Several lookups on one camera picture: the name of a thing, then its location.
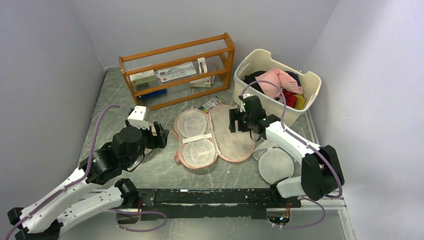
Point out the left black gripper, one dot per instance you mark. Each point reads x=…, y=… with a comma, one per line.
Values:
x=160, y=139

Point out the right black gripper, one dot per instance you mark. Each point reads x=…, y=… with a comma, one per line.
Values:
x=236, y=114

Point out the pink floral mesh laundry bag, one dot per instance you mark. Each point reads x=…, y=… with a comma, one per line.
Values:
x=204, y=137

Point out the pink bra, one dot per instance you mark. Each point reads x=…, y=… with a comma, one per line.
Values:
x=276, y=80

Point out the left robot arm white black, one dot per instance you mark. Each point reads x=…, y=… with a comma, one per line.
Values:
x=64, y=207

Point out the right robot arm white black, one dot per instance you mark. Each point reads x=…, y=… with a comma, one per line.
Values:
x=321, y=173

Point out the beige round mesh laundry bag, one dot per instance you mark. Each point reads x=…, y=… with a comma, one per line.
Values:
x=142, y=156

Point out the white round mesh laundry bag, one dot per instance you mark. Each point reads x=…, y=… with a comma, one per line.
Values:
x=273, y=162

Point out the pack of coloured markers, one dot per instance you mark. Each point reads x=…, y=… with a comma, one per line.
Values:
x=210, y=104

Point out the black garment in basket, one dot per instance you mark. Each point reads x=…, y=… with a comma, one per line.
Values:
x=251, y=78

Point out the white box on shelf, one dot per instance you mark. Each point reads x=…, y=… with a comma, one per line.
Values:
x=206, y=82

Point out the blue item on lower shelf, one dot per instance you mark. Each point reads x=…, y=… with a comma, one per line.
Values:
x=153, y=94

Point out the orange wooden shelf rack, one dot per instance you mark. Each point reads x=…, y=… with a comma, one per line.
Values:
x=219, y=52

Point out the white red box left shelf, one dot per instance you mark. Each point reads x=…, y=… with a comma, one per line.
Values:
x=143, y=80

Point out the red garment in basket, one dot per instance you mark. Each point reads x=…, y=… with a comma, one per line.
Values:
x=290, y=98

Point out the white paper sheet on shelf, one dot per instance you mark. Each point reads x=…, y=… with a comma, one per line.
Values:
x=176, y=72

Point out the white upright item on shelf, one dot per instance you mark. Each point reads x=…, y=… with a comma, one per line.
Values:
x=202, y=65

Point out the yellow garment in basket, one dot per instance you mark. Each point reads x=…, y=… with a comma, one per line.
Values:
x=300, y=102

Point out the dark blue garment in basket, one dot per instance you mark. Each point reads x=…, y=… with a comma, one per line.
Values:
x=295, y=77

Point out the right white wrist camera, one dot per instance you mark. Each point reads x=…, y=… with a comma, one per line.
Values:
x=246, y=100

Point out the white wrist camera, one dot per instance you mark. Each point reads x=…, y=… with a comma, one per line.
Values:
x=139, y=118
x=246, y=100

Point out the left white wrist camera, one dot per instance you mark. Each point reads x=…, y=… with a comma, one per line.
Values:
x=139, y=118

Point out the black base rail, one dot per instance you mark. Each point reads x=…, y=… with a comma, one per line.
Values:
x=207, y=203

